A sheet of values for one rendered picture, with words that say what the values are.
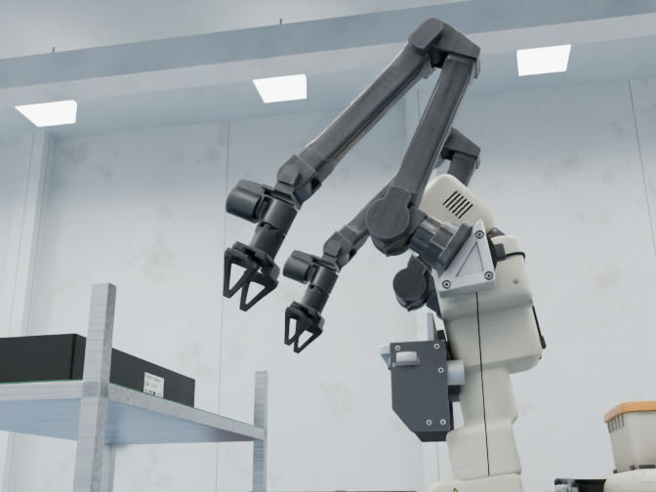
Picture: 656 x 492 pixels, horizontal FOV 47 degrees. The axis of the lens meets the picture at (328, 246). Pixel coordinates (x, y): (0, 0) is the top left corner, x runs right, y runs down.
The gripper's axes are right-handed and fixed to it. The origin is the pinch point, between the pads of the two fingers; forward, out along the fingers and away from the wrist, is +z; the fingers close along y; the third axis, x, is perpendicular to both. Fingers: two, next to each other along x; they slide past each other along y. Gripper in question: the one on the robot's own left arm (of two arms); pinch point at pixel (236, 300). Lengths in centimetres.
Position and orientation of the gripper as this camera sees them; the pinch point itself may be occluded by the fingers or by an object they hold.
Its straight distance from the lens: 137.9
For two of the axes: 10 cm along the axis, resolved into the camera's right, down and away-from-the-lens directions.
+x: 8.9, 3.5, -3.0
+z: -4.2, 8.8, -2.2
